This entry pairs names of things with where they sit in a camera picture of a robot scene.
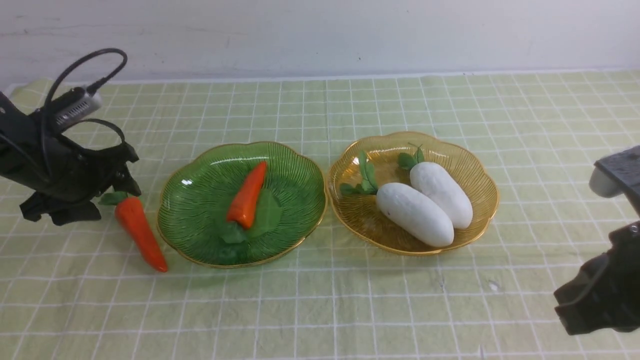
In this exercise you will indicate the white toy radish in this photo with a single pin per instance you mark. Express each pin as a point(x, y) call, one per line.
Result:
point(403, 205)
point(433, 181)

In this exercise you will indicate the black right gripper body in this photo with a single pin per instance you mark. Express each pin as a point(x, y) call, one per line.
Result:
point(605, 293)

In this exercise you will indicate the orange toy carrot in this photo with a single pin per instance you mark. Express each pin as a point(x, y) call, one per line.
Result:
point(247, 197)
point(129, 212)

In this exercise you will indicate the amber ribbed plastic plate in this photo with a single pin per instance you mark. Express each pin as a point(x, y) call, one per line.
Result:
point(359, 212)

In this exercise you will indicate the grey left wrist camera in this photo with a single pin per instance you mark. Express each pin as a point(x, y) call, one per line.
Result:
point(72, 107)

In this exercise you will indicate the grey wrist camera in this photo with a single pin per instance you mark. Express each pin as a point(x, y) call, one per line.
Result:
point(72, 107)
point(616, 174)

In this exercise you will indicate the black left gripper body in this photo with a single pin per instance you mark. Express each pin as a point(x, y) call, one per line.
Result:
point(65, 177)

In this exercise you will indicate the green checked tablecloth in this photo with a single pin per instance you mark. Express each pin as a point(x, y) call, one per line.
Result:
point(82, 292)

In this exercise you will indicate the green ribbed plastic plate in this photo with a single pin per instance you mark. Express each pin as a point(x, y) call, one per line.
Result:
point(195, 201)

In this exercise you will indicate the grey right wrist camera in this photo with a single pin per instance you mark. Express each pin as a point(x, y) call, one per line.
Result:
point(616, 174)

